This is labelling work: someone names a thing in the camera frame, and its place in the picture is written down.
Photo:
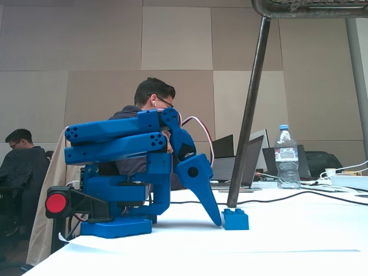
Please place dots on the man in navy hoodie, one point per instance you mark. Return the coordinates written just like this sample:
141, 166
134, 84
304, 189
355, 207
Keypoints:
152, 89

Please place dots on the grey laptop lid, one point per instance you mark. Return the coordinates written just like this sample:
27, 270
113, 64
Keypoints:
224, 169

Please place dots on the black eyeglasses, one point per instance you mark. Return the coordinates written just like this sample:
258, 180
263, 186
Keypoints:
165, 102

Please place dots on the white flat box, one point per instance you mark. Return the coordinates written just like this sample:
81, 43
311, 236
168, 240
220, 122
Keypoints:
350, 181

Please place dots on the black bag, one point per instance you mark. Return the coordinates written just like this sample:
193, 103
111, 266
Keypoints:
325, 164

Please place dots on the small yellow box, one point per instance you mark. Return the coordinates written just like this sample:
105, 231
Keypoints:
352, 173

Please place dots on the dark metal stand frame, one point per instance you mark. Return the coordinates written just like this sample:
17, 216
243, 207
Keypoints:
250, 115

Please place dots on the black table clamp red knob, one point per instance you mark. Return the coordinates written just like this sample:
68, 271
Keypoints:
95, 205

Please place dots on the man in dark jacket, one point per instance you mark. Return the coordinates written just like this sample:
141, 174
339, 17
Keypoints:
26, 166

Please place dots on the white paper cup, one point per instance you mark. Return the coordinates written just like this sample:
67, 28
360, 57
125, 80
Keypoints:
330, 172

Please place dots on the beige jacket on chair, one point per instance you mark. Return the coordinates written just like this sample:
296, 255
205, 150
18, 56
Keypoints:
46, 201

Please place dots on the silver laptop lid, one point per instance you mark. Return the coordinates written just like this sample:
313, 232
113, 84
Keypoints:
266, 143

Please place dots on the open grey laptop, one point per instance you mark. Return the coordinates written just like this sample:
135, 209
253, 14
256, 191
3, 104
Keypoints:
256, 161

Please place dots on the blue toy brick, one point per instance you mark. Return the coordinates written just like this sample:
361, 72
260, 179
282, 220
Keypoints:
235, 221

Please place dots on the open black laptop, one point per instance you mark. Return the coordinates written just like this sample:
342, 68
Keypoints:
305, 164

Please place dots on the black laptop lid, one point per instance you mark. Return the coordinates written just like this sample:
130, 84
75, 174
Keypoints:
224, 146

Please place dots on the blue 3D-printed robot arm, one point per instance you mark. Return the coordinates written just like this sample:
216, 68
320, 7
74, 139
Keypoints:
115, 132

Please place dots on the clear plastic water bottle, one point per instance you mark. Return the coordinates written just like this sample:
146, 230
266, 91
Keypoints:
287, 161

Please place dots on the grey metal pole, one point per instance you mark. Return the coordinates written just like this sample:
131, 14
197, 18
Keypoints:
358, 86

